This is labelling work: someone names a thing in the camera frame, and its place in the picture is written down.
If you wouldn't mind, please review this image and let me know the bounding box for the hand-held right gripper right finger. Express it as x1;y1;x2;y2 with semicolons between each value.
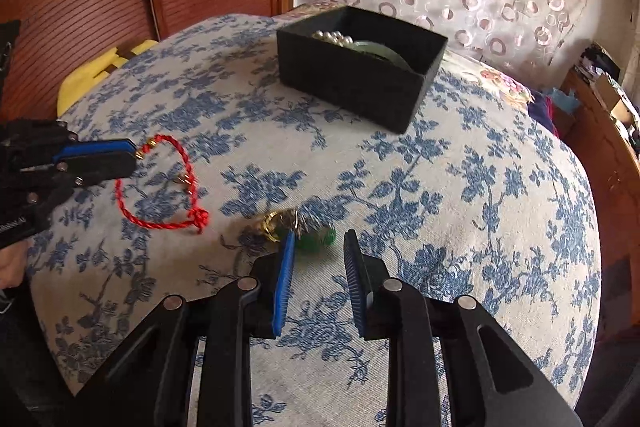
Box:
343;229;584;427

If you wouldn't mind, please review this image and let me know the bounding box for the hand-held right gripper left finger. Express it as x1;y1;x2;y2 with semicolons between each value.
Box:
75;231;297;427

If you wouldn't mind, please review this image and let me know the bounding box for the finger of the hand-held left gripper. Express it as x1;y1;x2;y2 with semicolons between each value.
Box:
52;137;137;166
59;151;138;190

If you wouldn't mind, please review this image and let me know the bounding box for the green bead bracelet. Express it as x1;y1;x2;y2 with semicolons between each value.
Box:
294;227;338;251

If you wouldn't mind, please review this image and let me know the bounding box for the gold ring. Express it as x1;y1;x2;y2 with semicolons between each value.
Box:
259;208;302;244

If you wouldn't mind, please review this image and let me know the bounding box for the red cord bracelet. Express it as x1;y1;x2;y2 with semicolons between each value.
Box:
114;134;211;236

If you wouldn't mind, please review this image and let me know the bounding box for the black square box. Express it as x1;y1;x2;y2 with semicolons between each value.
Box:
276;5;449;132

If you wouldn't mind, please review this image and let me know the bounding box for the green jade bangle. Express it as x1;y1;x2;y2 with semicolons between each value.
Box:
350;39;417;70

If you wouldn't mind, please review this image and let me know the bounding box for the cream pearl necklace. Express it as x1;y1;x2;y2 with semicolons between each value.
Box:
310;29;359;51

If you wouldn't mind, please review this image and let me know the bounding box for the person's left hand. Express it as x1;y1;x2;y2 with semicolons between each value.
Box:
0;239;29;291

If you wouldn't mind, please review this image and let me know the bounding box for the yellow cloth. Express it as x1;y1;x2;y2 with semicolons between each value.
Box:
57;39;156;116

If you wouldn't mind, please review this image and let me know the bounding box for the blue crumpled cloth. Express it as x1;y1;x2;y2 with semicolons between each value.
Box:
546;86;582;114

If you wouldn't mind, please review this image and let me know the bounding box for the long wooden cabinet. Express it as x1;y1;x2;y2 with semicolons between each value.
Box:
556;68;640;260

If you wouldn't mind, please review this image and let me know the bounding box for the cardboard box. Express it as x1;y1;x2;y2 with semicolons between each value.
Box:
592;74;627;108

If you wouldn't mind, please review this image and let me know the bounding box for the pile of dark clothes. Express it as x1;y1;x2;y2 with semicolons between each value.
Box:
575;42;612;78

